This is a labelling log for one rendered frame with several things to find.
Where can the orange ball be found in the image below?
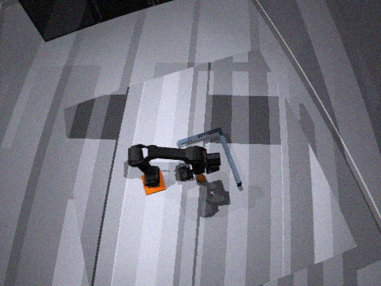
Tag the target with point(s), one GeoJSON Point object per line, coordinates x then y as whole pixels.
{"type": "Point", "coordinates": [200, 178]}

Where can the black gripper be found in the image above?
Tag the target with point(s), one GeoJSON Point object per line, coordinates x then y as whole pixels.
{"type": "Point", "coordinates": [187, 173]}

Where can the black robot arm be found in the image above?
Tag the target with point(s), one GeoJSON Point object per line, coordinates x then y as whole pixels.
{"type": "Point", "coordinates": [196, 156]}

